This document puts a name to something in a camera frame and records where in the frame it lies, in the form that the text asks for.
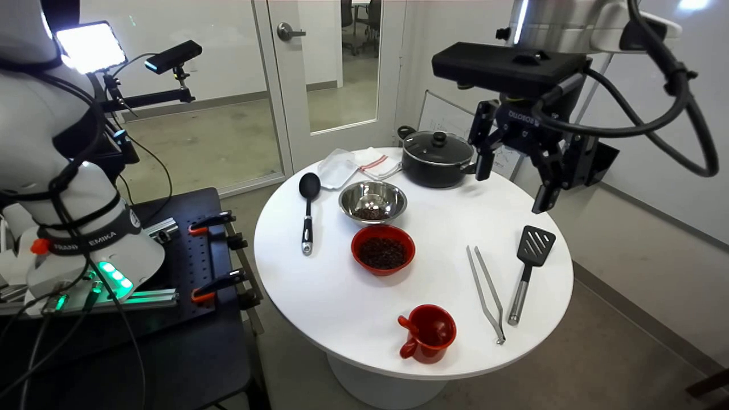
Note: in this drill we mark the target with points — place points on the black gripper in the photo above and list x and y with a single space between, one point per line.
548 127

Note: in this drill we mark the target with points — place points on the red cup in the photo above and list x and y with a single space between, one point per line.
434 338

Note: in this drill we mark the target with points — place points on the silver metal bowl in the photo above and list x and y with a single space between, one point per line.
372 201

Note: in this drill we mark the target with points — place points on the dark beans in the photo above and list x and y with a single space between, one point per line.
380 254

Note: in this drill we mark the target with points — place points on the red bowl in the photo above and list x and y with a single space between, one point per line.
356 254

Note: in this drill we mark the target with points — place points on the black ladle spoon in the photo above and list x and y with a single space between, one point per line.
309 228

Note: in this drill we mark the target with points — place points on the black pot lid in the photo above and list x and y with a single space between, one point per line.
436 150

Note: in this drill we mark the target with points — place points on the black slotted spatula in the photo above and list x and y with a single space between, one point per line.
535 244

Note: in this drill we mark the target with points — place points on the black cooking pot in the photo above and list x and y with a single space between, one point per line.
434 176

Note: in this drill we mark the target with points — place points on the small framed whiteboard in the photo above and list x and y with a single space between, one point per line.
445 118

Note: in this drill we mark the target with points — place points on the white cloth red stripes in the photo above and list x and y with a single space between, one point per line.
383 172

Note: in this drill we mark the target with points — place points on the metal tongs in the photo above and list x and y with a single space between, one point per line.
500 334

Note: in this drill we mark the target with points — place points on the orange black clamp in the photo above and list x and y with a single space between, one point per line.
203 294
202 227

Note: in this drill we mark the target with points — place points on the black robot cart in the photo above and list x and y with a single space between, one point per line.
197 356

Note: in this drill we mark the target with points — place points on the LED light panel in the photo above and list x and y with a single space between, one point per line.
90 46

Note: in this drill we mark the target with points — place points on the orange round knob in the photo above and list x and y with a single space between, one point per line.
39 248

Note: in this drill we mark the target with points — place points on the black wall holder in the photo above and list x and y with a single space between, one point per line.
608 161

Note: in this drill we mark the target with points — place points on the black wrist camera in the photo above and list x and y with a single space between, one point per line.
502 65

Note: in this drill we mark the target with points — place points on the white table pedestal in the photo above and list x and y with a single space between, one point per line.
387 396

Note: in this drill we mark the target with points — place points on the black stereo camera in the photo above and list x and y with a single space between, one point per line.
174 59

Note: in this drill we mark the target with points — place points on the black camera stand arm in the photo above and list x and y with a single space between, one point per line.
150 100

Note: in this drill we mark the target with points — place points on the aluminium rail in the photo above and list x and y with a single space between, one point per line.
150 297

